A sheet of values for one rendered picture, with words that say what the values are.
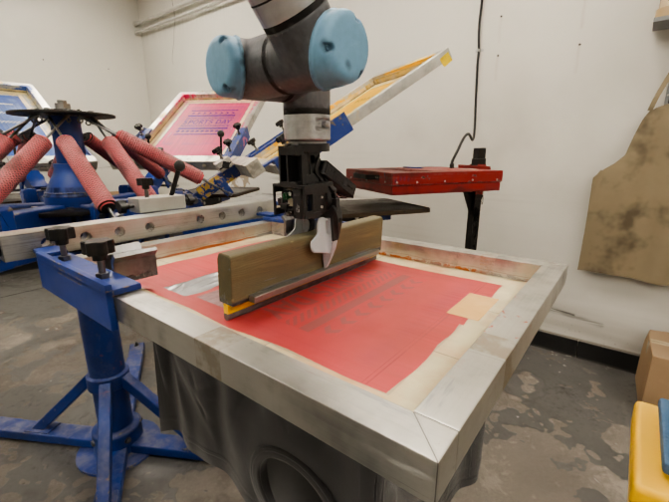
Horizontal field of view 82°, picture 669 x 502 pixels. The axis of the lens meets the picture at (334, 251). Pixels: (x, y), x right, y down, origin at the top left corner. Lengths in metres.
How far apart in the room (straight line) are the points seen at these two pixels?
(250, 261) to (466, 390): 0.34
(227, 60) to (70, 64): 4.66
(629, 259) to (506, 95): 1.12
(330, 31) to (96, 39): 4.94
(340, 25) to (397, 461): 0.40
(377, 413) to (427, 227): 2.50
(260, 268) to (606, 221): 2.11
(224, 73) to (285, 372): 0.37
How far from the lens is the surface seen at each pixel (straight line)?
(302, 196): 0.60
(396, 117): 2.87
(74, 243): 0.95
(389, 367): 0.46
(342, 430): 0.34
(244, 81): 0.54
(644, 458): 0.43
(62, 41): 5.20
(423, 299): 0.65
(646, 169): 2.46
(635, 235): 2.49
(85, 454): 2.00
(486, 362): 0.42
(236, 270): 0.55
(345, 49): 0.45
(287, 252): 0.61
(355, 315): 0.58
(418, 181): 1.63
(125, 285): 0.64
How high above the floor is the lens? 1.19
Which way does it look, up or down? 15 degrees down
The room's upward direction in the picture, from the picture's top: straight up
